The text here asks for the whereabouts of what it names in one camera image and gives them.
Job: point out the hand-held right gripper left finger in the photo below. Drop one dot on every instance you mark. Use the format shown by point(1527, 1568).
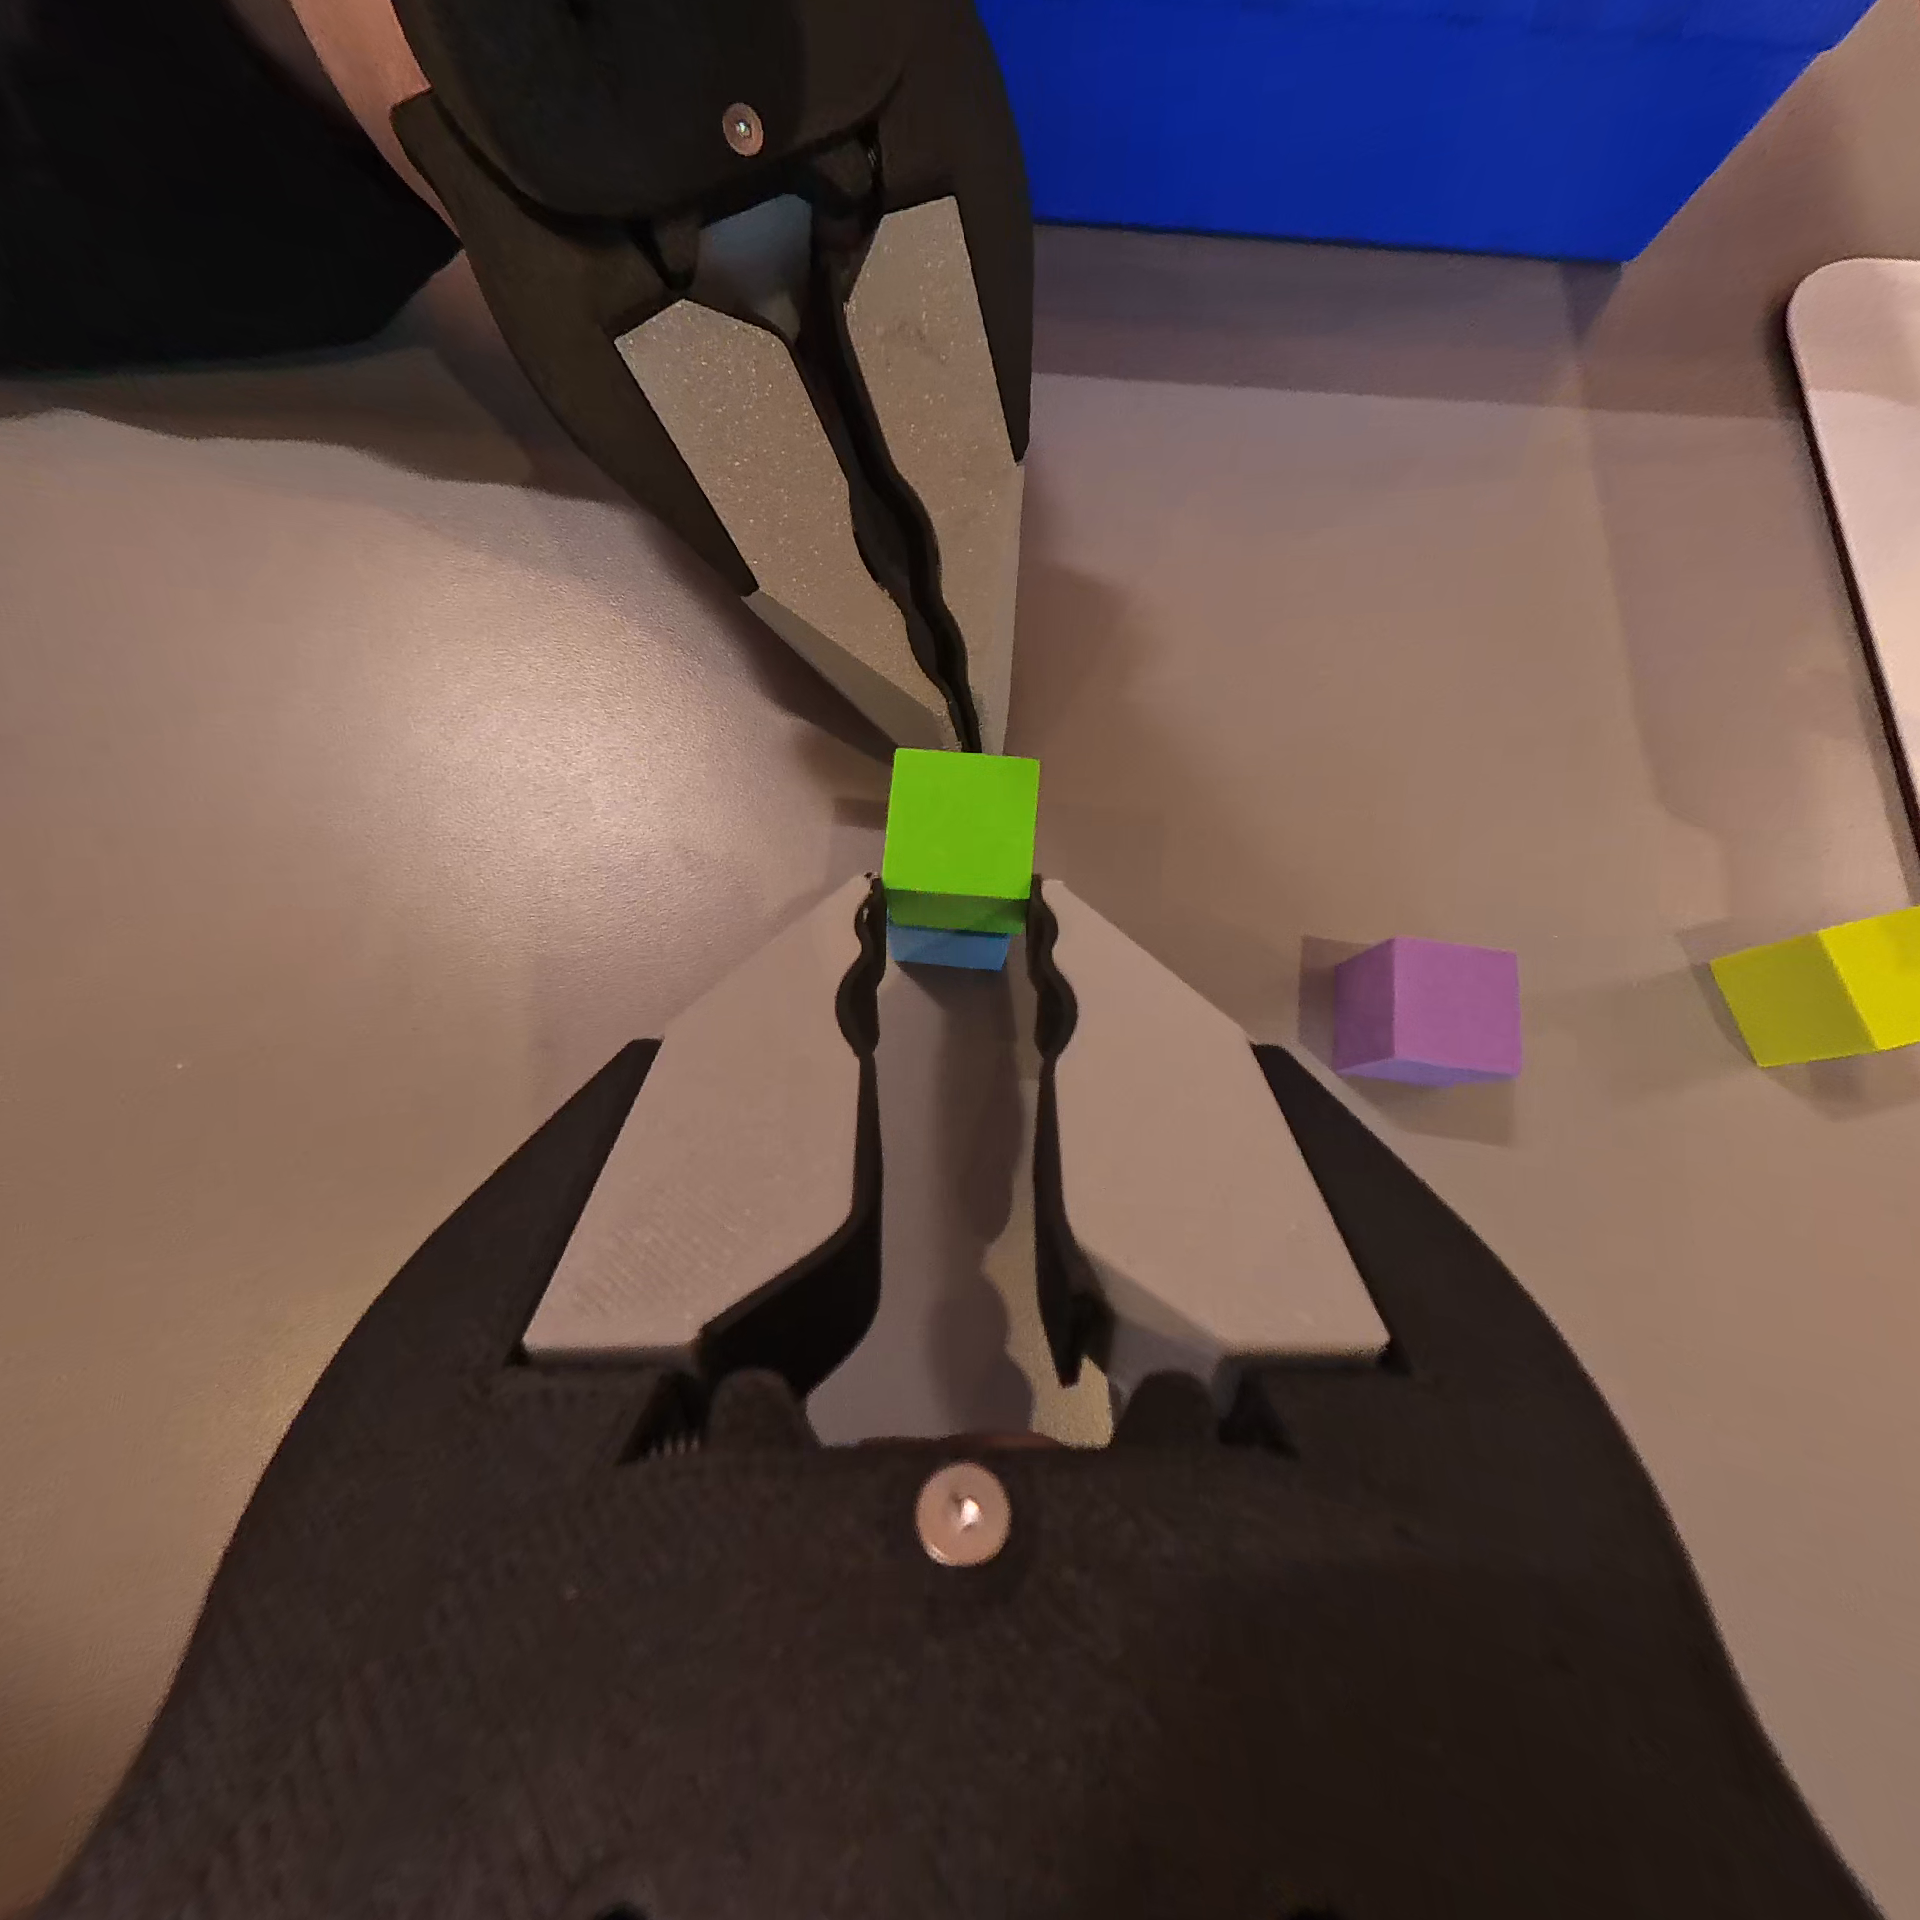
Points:
point(704, 1185)

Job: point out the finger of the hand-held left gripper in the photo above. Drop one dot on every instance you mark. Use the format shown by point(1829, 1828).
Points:
point(750, 450)
point(945, 390)

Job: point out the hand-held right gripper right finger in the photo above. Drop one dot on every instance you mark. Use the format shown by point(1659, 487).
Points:
point(1201, 1185)

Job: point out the purple foam cube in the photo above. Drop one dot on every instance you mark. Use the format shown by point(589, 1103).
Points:
point(1425, 1005)

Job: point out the blue foam cube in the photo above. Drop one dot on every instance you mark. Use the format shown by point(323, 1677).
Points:
point(945, 950)

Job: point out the green foam cube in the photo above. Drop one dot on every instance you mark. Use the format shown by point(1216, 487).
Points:
point(961, 826)

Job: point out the yellow foam cube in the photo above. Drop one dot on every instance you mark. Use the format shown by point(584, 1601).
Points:
point(1815, 991)

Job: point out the person's left forearm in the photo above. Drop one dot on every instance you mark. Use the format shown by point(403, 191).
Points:
point(181, 181)

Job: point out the blue plastic bin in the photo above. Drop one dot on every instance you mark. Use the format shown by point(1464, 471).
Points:
point(1350, 119)

